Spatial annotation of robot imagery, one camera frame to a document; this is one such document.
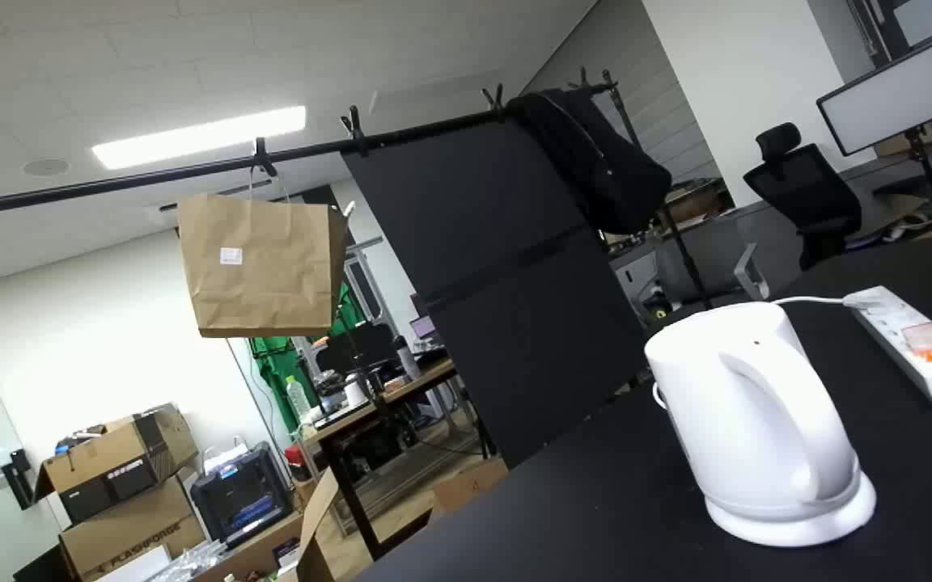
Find wooden desk black legs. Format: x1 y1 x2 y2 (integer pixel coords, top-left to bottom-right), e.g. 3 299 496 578
308 357 491 559

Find black backdrop sheet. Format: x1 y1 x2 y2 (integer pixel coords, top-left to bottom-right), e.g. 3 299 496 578
338 115 652 468

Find black horizontal backdrop pole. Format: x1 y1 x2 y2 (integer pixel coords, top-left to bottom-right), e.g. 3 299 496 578
0 78 622 225

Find black spring clip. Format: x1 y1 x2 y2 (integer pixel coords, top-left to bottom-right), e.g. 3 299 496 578
477 82 511 116
245 135 280 180
337 105 374 149

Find black monitor stand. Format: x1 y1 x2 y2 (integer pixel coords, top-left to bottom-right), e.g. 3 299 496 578
903 125 932 234

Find plain cardboard box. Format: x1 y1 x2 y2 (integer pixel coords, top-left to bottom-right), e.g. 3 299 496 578
53 478 210 582

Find white kettle cable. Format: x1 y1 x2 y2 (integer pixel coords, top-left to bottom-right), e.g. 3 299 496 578
770 290 857 310

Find black backdrop stand pole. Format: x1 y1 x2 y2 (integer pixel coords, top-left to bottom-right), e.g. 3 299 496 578
600 73 713 309

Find cardboard box with black label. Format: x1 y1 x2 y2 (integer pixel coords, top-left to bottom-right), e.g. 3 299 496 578
39 402 200 526

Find large computer monitor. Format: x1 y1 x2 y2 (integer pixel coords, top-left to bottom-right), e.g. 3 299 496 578
815 31 932 159

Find green cloth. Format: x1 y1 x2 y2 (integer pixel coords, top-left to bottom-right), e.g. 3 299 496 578
245 283 372 436

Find black 3d printer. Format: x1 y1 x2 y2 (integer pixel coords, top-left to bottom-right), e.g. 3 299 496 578
188 446 298 550

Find black office chair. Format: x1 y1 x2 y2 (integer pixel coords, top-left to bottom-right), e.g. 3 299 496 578
741 119 867 272

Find white power strip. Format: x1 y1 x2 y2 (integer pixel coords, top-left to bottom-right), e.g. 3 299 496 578
841 286 932 420

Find open cardboard box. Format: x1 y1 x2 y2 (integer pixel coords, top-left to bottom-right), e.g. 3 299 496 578
289 456 511 582

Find long ceiling light panel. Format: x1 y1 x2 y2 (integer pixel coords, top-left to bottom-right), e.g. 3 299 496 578
86 105 311 174

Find brown paper bag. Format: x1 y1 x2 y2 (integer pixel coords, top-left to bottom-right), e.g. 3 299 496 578
175 191 348 343

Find white electric kettle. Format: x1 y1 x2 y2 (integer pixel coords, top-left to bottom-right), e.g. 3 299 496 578
639 299 867 524

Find white kettle power base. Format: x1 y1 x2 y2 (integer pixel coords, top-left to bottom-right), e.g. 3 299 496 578
701 468 879 550

